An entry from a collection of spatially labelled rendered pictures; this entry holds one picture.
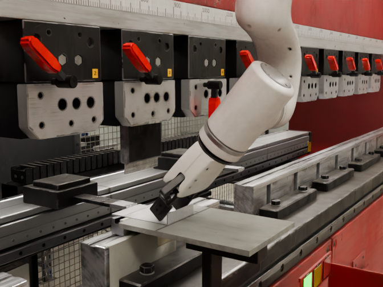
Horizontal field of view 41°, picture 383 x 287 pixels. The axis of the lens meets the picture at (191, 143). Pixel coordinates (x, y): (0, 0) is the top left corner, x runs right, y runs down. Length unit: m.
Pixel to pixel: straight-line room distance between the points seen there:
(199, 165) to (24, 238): 0.44
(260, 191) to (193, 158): 0.57
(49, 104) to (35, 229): 0.44
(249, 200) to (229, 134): 0.57
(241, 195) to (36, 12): 0.81
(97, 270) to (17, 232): 0.24
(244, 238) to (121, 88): 0.32
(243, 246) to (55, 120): 0.34
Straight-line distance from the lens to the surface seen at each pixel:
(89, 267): 0.95
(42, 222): 1.15
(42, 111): 0.76
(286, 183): 1.57
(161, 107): 0.96
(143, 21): 0.93
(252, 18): 0.80
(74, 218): 1.22
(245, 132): 0.82
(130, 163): 0.97
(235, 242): 0.84
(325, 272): 1.28
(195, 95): 1.06
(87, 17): 0.83
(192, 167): 0.86
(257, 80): 0.79
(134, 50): 0.84
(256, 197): 1.39
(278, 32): 0.83
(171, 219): 0.92
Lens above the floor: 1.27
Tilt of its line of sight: 8 degrees down
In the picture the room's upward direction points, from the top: straight up
